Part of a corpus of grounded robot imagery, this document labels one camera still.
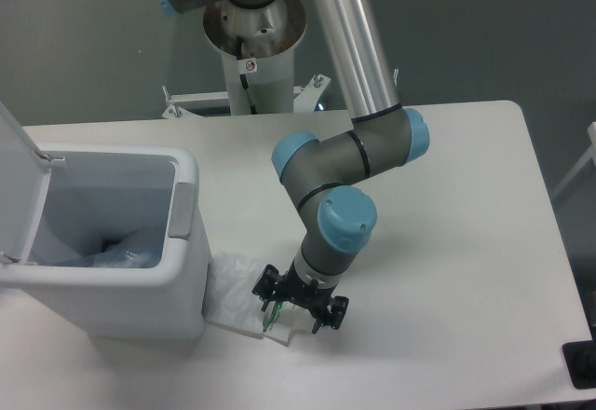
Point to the black device at table edge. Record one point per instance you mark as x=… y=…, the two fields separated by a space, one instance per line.
x=580 y=361

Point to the white frame at right edge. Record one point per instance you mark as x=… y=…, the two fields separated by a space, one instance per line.
x=583 y=168

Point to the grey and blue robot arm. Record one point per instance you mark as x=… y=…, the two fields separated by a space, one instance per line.
x=321 y=176

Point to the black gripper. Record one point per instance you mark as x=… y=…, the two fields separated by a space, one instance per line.
x=327 y=311

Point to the trash inside the can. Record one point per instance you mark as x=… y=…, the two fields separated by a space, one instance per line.
x=140 y=249

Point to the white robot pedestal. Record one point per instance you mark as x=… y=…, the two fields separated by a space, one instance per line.
x=257 y=53

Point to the white trash can lid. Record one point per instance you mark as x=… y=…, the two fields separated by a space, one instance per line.
x=25 y=175

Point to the white packet with green stripe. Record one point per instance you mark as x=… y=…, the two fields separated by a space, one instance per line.
x=284 y=320

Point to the crumpled clear plastic bag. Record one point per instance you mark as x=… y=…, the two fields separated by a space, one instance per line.
x=229 y=302

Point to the white trash can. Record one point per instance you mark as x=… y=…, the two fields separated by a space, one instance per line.
x=97 y=195

